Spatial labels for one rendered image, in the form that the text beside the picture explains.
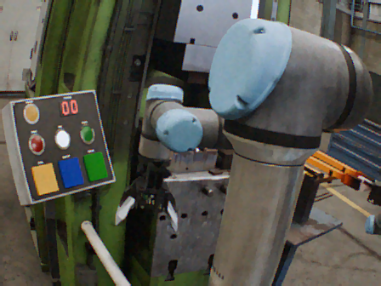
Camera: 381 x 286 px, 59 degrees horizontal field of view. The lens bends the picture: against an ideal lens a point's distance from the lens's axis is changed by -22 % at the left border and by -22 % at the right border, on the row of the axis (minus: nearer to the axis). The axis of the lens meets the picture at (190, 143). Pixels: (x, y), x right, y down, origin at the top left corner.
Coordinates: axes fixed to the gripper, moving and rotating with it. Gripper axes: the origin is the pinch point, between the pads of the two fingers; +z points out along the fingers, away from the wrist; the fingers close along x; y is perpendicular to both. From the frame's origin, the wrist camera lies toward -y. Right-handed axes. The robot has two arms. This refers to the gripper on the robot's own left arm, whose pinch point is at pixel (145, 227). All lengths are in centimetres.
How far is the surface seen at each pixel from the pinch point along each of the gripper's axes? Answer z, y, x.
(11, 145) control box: -14.9, -7.0, -39.6
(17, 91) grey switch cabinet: 85, -544, -186
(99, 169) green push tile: -6.6, -19.1, -12.3
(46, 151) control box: -13.5, -10.0, -28.6
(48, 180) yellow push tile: -7.2, -5.2, -27.1
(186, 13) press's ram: -54, -44, 9
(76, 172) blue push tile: -7.4, -12.9, -19.3
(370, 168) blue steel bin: 71, -281, 316
